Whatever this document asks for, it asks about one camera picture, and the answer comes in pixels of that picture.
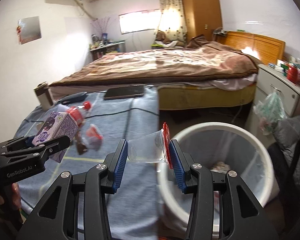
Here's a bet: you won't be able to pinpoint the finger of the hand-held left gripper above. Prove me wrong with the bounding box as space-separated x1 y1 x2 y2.
27 135 71 159
5 136 37 149

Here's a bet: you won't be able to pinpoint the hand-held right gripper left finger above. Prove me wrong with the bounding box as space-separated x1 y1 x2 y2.
16 139 129 240

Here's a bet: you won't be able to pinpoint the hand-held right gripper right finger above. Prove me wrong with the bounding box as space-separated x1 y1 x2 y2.
169 139 275 240

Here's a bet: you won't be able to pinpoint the purple milk carton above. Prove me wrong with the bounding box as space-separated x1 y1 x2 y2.
31 111 80 164

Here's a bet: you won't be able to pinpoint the clear plastic cup red lid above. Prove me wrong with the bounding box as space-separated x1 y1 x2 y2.
127 122 172 169

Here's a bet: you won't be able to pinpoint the clear plastic bottle red label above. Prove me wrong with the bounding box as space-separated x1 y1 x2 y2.
54 101 93 128

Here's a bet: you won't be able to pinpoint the white round bin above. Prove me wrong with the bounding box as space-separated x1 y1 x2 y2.
157 122 274 234

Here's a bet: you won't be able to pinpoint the person's left hand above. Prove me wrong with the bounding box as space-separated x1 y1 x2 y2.
0 182 22 222

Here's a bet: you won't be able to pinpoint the red jelly cup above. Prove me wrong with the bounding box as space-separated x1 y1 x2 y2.
86 124 103 152

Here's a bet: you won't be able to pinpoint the blue plaid cloth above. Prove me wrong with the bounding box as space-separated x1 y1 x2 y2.
14 85 165 240

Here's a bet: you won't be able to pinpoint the brown white travel cup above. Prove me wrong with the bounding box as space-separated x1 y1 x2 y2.
34 81 55 110

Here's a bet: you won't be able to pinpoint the dark grey mouse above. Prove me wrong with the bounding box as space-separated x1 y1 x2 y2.
59 92 87 105

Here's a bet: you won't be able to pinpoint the wooden bed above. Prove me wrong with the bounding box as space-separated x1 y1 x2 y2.
49 31 286 110

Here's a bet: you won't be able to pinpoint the black phone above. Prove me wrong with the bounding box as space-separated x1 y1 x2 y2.
104 85 145 101

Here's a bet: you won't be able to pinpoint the white bed sheet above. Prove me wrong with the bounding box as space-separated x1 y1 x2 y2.
212 74 257 90

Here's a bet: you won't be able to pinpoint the brown patterned blanket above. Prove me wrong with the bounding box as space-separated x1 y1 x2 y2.
50 35 262 85

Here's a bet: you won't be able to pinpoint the green plastic bag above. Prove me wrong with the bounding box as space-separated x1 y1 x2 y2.
254 90 287 135

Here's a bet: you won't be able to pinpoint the cluttered desk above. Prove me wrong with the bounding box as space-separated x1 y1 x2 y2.
90 39 127 60

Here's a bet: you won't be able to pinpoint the grey padded jacket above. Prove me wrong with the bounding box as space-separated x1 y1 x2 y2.
272 116 300 193

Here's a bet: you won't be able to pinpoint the black chair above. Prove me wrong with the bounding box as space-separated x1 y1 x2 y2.
267 137 300 205

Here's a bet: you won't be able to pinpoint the decorative flower branches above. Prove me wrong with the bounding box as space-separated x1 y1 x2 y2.
91 16 112 39

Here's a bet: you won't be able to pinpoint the brown teddy bear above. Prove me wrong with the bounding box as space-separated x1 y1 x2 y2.
155 30 170 45

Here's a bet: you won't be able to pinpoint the white nightstand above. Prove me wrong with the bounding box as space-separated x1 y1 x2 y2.
247 64 300 130

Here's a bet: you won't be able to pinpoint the air conditioner pipe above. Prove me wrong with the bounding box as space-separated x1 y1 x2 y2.
75 0 97 20

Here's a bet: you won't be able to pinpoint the power strip with chargers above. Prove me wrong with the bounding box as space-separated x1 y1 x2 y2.
212 27 228 40

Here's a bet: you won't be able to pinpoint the green white box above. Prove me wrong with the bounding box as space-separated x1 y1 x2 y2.
276 59 290 72

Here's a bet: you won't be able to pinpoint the window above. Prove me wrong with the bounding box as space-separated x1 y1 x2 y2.
119 9 162 34

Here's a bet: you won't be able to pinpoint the wooden headboard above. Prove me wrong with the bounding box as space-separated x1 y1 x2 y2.
219 31 286 65

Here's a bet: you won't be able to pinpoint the red can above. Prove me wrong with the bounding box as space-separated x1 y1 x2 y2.
287 64 299 83

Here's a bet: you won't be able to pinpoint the patterned curtain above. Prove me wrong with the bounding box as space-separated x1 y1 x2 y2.
154 0 188 43

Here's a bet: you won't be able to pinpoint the wooden wardrobe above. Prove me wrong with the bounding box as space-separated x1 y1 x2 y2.
179 0 223 43

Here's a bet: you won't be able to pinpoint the shiny wall poster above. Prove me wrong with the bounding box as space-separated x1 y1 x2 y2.
17 16 40 44

